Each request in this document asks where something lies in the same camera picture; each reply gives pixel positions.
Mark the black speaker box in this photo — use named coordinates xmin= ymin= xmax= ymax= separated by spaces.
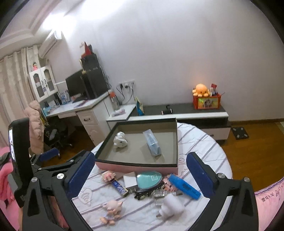
xmin=80 ymin=53 xmax=100 ymax=71

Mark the white low side cabinet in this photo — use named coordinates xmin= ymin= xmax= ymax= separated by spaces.
xmin=106 ymin=104 xmax=136 ymax=129

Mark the white striped table cloth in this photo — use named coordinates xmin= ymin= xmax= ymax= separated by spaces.
xmin=71 ymin=122 xmax=234 ymax=231

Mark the beige window curtain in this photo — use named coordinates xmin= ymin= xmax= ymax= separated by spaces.
xmin=1 ymin=45 xmax=40 ymax=148

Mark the clear glass perfume bottle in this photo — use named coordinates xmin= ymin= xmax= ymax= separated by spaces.
xmin=152 ymin=189 xmax=184 ymax=206

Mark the pink storage tray box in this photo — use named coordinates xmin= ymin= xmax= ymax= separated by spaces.
xmin=95 ymin=118 xmax=178 ymax=175

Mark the black floor scale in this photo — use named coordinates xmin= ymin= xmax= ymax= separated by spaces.
xmin=231 ymin=127 xmax=249 ymax=140

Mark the white air conditioner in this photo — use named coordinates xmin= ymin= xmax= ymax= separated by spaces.
xmin=38 ymin=30 xmax=62 ymax=59

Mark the pink bed blanket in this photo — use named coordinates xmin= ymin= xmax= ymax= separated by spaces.
xmin=1 ymin=147 xmax=283 ymax=230

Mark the pink block figure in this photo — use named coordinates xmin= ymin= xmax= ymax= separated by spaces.
xmin=102 ymin=170 xmax=116 ymax=182

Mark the black small dumbbell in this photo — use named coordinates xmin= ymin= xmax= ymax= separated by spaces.
xmin=161 ymin=104 xmax=173 ymax=115

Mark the wall power strip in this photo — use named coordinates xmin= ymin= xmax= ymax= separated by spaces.
xmin=118 ymin=79 xmax=135 ymax=88

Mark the white glass door cabinet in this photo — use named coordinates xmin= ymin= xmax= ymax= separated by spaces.
xmin=29 ymin=65 xmax=58 ymax=103

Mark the red paper bag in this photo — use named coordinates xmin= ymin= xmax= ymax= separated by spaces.
xmin=81 ymin=42 xmax=93 ymax=58

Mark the black hair clip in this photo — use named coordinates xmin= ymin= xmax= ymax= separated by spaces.
xmin=134 ymin=188 xmax=158 ymax=200

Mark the red toy crate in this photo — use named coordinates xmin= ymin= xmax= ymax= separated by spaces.
xmin=193 ymin=94 xmax=221 ymax=110

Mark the blue stapler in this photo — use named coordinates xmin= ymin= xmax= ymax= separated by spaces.
xmin=168 ymin=174 xmax=201 ymax=200

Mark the pink pig doll figurine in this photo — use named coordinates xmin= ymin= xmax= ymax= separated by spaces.
xmin=100 ymin=200 xmax=123 ymax=225

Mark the orange octopus plush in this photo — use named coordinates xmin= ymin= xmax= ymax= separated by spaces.
xmin=192 ymin=84 xmax=210 ymax=97

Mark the white astronaut figurine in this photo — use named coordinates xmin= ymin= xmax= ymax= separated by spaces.
xmin=113 ymin=131 xmax=128 ymax=148

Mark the white power adapter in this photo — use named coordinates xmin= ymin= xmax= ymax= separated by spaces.
xmin=156 ymin=194 xmax=185 ymax=219

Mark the black office chair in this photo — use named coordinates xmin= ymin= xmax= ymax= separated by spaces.
xmin=44 ymin=125 xmax=73 ymax=151

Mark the white square box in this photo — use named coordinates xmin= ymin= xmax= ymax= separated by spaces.
xmin=123 ymin=172 xmax=138 ymax=193

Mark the pink down jacket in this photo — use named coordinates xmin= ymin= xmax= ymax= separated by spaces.
xmin=24 ymin=100 xmax=44 ymax=154

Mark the teal oval mirror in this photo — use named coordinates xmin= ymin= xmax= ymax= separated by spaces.
xmin=136 ymin=171 xmax=162 ymax=189

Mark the black white TV cabinet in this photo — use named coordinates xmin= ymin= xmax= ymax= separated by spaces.
xmin=128 ymin=103 xmax=231 ymax=141

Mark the blue snack bag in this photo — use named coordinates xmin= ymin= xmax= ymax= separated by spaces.
xmin=135 ymin=97 xmax=144 ymax=116

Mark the clear plastic swab box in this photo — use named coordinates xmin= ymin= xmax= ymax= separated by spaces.
xmin=143 ymin=129 xmax=162 ymax=157

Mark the blue toothpaste tube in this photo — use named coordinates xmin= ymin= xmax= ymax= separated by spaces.
xmin=111 ymin=179 xmax=129 ymax=196

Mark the orange lid water bottle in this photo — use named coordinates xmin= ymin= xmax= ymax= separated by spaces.
xmin=109 ymin=92 xmax=120 ymax=111

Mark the black computer tower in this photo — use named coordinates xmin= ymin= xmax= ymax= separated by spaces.
xmin=82 ymin=67 xmax=108 ymax=100

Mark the black computer monitor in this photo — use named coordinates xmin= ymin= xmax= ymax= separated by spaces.
xmin=65 ymin=70 xmax=85 ymax=97

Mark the pink pixel block toy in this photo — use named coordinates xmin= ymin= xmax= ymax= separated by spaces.
xmin=163 ymin=174 xmax=178 ymax=192

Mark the white computer desk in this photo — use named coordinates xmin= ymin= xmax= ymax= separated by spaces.
xmin=47 ymin=90 xmax=114 ymax=145

